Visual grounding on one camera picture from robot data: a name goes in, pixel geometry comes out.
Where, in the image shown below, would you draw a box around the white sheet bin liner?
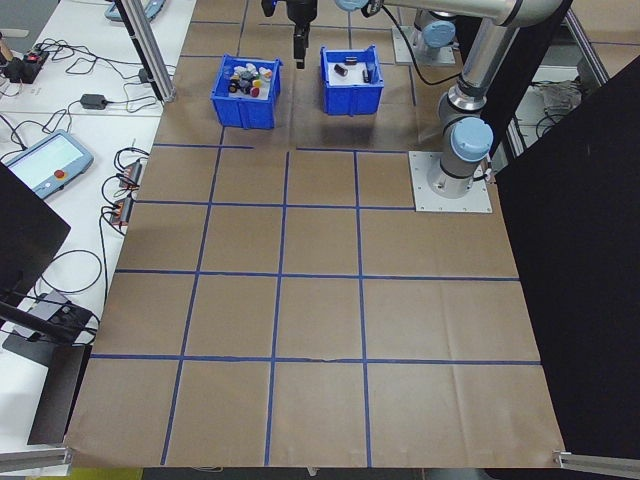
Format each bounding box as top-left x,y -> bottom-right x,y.
327,52 -> 377,87

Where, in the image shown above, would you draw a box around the grey cable bundle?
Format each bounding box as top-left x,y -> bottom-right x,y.
532,79 -> 589,144

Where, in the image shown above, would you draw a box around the black power strip red switches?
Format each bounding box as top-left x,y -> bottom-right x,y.
4,49 -> 51,85

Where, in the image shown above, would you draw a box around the black and orange hub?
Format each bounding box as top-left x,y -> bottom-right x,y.
110,196 -> 135,226
117,158 -> 146,190

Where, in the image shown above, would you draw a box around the aluminium extrusion bar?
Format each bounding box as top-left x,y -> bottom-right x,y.
0,447 -> 74,476
552,449 -> 640,474

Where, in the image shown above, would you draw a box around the blue bin with colourful items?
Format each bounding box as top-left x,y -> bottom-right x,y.
210,53 -> 284,131

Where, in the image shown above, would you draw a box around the blue teach pendant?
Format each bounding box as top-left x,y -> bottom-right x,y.
0,128 -> 95,200
103,0 -> 169,22

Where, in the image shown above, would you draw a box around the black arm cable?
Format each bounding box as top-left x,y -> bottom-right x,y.
380,3 -> 461,86

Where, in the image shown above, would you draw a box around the blue bin with black batteries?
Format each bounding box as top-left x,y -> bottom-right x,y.
319,44 -> 385,117

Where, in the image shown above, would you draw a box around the black monitor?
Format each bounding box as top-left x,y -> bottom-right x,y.
0,162 -> 72,304

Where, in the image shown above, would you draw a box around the pile of small mixed items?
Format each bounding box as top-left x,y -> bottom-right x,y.
222,62 -> 277,100

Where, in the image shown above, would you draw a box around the black board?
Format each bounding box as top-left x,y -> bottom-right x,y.
27,343 -> 92,447

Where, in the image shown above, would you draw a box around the grey monitor stand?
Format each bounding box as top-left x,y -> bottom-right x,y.
0,284 -> 101,370

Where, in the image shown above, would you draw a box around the black frame cover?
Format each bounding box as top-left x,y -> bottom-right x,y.
492,0 -> 640,464

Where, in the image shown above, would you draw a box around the aluminium post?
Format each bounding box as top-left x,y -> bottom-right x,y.
110,0 -> 177,104

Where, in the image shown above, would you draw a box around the metal bar frame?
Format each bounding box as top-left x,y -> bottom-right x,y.
505,8 -> 614,164

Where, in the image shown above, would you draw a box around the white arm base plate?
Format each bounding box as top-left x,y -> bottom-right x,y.
408,151 -> 494,215
391,27 -> 459,66

